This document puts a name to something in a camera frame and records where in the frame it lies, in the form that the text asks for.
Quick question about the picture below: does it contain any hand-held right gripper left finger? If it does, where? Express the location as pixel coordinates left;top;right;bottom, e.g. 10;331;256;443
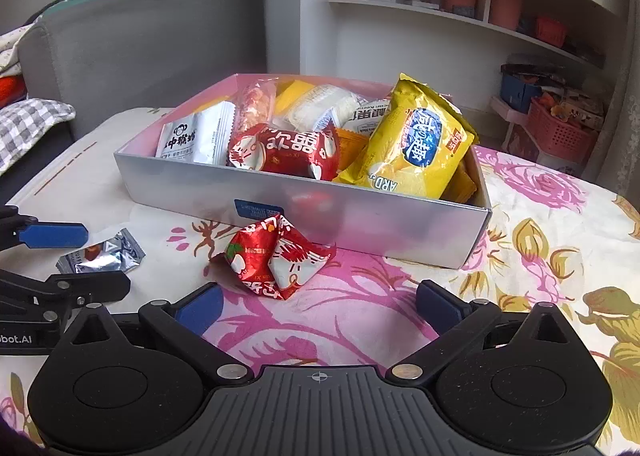
60;282;253;384

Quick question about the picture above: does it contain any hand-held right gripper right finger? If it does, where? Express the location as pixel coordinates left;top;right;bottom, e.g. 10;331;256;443
386;280;581;384

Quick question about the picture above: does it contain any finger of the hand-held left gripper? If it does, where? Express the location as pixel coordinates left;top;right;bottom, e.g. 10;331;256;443
0;268;132;321
0;206;90;253

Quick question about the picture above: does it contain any silver chocolate packet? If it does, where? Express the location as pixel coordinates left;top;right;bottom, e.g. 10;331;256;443
56;228;147;277

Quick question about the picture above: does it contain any pink cardboard box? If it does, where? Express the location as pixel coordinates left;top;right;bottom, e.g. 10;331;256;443
114;73;493;271

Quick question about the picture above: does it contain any gold foil snack packet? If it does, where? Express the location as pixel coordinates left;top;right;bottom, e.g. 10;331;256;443
441;161;477;205

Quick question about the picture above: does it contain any yellow blue biscuit packet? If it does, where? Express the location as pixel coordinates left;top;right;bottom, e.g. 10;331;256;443
332;73;479;200

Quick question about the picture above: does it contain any white monkey-logo packet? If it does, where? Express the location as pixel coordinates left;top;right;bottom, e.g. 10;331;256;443
155;102;237;167

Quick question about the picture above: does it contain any tall red snack packet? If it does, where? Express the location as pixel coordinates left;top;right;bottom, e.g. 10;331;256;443
227;122;342;183

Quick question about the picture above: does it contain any orange white snack packet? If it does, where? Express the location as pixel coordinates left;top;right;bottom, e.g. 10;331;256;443
334;128;372;171

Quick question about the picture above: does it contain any pink speckled snack packet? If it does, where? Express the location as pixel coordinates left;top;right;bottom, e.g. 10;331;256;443
235;80;277;137

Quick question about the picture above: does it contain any checked pillow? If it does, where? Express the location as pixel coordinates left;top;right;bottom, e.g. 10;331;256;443
0;98;76;164

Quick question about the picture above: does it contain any red cloth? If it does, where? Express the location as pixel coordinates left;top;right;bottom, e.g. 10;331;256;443
0;76;26;106

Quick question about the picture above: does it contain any patterned storage box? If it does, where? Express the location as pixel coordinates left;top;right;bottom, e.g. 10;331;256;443
505;126;586;173

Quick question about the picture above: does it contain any white patterned cloth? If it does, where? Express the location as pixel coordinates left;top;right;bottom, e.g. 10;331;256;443
0;28;31;76

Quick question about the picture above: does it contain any grey sofa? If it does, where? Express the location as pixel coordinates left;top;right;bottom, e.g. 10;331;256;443
17;0;266;141

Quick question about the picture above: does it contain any pink stool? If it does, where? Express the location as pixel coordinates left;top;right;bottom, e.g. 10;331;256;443
490;96;531;127

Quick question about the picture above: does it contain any large pink basket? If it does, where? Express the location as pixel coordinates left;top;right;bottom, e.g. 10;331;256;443
527;98;598;161

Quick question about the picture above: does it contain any blue box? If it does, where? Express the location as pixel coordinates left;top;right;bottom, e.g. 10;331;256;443
501;64;543;111

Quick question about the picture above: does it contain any white bookshelf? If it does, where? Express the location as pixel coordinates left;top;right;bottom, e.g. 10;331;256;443
300;0;631;86

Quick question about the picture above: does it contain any lace curtain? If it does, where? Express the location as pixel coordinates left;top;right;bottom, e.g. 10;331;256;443
585;0;640;197

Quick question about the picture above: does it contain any small red basket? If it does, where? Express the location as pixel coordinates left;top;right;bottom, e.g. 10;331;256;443
536;16;568;47

